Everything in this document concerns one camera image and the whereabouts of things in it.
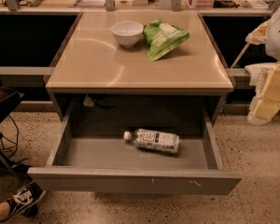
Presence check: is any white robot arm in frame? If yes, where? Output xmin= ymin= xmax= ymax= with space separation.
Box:
xmin=245 ymin=7 xmax=280 ymax=125

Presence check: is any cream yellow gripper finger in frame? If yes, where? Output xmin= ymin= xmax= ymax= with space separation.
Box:
xmin=247 ymin=63 xmax=280 ymax=125

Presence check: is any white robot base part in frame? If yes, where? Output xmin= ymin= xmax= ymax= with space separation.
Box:
xmin=245 ymin=63 xmax=274 ymax=86

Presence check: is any grey open drawer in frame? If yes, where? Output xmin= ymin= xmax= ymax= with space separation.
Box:
xmin=27 ymin=94 xmax=243 ymax=196

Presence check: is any grey stick with white tip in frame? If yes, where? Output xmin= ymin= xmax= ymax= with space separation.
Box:
xmin=230 ymin=42 xmax=250 ymax=69

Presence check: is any clear plastic water bottle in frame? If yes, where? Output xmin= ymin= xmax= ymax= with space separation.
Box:
xmin=123 ymin=129 xmax=179 ymax=154

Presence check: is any black cable on floor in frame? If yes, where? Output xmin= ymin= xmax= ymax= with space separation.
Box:
xmin=0 ymin=114 xmax=30 ymax=166

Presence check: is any white ceramic bowl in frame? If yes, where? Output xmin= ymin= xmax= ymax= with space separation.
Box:
xmin=111 ymin=21 xmax=144 ymax=48

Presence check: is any beige top cabinet counter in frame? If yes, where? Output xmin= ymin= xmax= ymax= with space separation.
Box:
xmin=46 ymin=10 xmax=234 ymax=117

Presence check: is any green snack bag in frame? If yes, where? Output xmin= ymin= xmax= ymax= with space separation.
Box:
xmin=142 ymin=19 xmax=190 ymax=62

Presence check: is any black white sneaker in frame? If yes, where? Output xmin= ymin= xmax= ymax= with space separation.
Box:
xmin=4 ymin=181 xmax=46 ymax=221

